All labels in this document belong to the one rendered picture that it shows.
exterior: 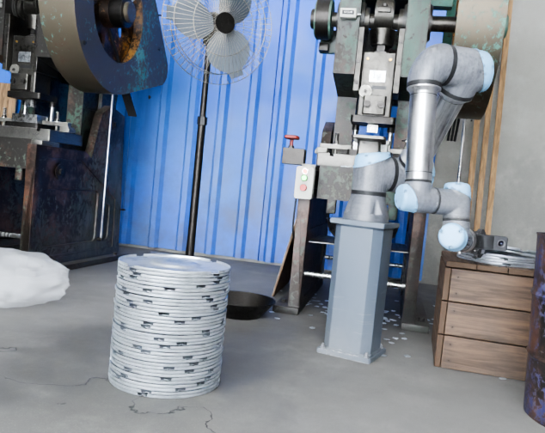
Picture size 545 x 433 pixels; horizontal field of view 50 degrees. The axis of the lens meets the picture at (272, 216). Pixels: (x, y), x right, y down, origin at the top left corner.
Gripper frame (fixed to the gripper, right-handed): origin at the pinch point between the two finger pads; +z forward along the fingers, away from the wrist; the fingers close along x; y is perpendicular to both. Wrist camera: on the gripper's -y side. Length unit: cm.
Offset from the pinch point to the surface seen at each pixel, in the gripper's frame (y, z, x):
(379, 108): 61, 40, -55
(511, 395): -16.0, -14.4, 42.6
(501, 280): -6.8, -2.6, 10.5
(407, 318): 34, 38, 33
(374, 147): 59, 35, -37
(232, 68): 141, 34, -73
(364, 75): 69, 38, -70
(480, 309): -1.8, -3.4, 20.7
